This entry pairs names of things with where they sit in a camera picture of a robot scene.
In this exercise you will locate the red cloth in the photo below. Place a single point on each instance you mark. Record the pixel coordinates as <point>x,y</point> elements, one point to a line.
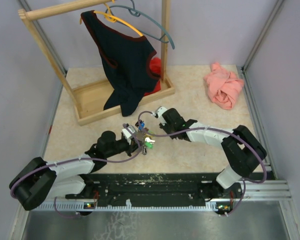
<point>155,67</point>

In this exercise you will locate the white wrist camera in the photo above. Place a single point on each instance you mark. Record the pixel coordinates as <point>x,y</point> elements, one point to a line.
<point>128,132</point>
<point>159,112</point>

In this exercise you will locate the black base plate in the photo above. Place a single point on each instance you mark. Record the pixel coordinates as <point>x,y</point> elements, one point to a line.
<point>155,189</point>

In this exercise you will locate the green key tag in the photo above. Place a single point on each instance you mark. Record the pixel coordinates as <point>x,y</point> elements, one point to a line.
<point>149,145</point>

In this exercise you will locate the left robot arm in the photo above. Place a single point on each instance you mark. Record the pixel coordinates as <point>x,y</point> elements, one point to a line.
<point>40,180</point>

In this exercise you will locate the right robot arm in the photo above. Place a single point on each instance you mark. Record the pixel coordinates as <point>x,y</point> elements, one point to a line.
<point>241,148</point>

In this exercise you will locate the wooden clothes rack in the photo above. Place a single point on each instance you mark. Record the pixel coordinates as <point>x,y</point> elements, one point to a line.
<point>89,99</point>

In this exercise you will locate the yellow hanger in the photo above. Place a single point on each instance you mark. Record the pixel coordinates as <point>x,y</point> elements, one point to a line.
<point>110,17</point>

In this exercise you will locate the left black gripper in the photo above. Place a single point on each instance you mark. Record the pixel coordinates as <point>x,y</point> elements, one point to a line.
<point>132,147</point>

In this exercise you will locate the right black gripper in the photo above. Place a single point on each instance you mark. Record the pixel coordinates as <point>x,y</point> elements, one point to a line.
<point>164,126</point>

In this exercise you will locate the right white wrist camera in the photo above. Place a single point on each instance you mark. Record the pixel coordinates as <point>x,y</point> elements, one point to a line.
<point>159,112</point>

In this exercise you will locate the dark navy tank top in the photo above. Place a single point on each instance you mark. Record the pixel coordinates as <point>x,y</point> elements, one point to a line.
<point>126,64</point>

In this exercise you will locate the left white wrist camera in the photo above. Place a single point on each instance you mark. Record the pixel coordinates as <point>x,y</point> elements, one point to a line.
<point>128,132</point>

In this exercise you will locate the grey-blue hanger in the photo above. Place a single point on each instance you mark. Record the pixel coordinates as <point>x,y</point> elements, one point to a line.
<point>148,18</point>

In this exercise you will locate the pink cloth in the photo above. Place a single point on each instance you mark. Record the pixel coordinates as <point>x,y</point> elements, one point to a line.
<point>223,86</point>

